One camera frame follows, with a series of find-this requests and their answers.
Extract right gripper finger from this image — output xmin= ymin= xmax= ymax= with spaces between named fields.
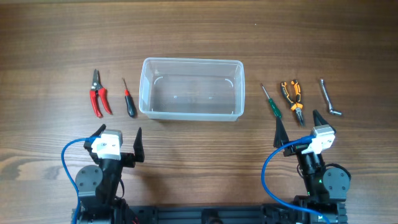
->
xmin=273 ymin=117 xmax=289 ymax=148
xmin=312 ymin=110 xmax=336 ymax=134

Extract silver L-shaped socket wrench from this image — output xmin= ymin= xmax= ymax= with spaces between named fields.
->
xmin=320 ymin=79 xmax=343 ymax=116

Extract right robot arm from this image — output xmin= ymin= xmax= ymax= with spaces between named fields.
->
xmin=262 ymin=110 xmax=351 ymax=223

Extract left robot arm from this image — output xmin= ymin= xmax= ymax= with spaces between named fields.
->
xmin=71 ymin=125 xmax=145 ymax=223

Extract clear plastic container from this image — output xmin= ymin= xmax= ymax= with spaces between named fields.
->
xmin=139 ymin=57 xmax=245 ymax=121

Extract right blue cable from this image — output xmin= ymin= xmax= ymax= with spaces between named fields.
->
xmin=260 ymin=134 xmax=332 ymax=224

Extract left blue cable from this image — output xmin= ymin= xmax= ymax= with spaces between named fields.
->
xmin=60 ymin=136 xmax=101 ymax=224

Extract green handled screwdriver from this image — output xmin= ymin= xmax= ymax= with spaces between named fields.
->
xmin=260 ymin=83 xmax=282 ymax=119

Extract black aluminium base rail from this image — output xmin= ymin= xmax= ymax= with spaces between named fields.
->
xmin=70 ymin=202 xmax=348 ymax=224

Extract orange black needle-nose pliers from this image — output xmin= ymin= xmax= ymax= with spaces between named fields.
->
xmin=280 ymin=80 xmax=305 ymax=126

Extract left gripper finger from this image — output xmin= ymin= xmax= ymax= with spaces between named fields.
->
xmin=133 ymin=128 xmax=145 ymax=162
xmin=90 ymin=124 xmax=106 ymax=138

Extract blue cable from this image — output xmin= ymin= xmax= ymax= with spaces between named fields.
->
xmin=60 ymin=136 xmax=101 ymax=224
xmin=260 ymin=134 xmax=332 ymax=224

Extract red handled pruning shears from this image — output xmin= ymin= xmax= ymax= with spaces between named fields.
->
xmin=89 ymin=69 xmax=113 ymax=118

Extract black red screwdriver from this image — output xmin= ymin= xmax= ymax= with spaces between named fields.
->
xmin=122 ymin=78 xmax=136 ymax=118

